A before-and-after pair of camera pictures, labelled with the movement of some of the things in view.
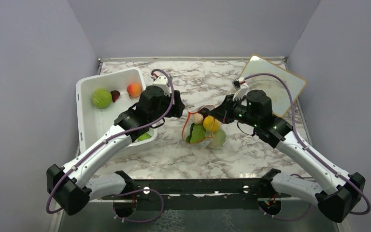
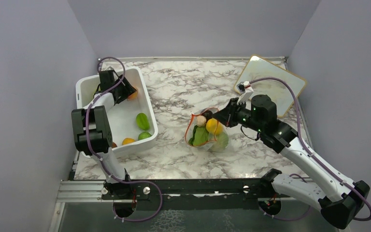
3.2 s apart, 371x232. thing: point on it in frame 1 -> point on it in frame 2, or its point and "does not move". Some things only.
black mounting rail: x=189 y=195 does not move
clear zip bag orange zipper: x=202 y=127 does not move
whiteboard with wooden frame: x=275 y=88 does not move
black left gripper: x=176 y=110 -> x=127 y=90
